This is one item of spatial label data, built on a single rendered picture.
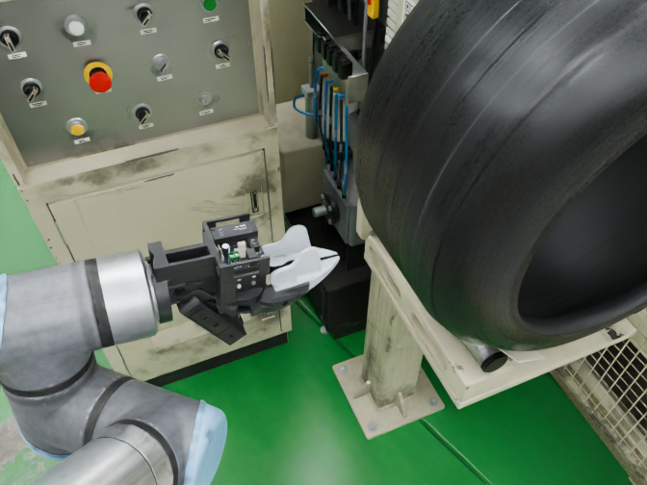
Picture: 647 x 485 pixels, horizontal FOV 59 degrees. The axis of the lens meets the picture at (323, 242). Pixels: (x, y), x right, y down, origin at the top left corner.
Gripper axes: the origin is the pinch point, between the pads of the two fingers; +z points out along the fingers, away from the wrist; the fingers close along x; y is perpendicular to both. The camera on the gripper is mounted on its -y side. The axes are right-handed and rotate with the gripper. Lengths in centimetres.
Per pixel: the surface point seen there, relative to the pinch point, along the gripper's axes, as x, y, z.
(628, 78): -10.6, 27.6, 19.9
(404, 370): 28, -89, 48
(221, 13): 66, 1, 6
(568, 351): -8, -29, 46
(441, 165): -3.7, 15.4, 9.0
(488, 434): 9, -106, 71
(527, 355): -11.0, -17.5, 29.4
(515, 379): -8.8, -29.9, 34.3
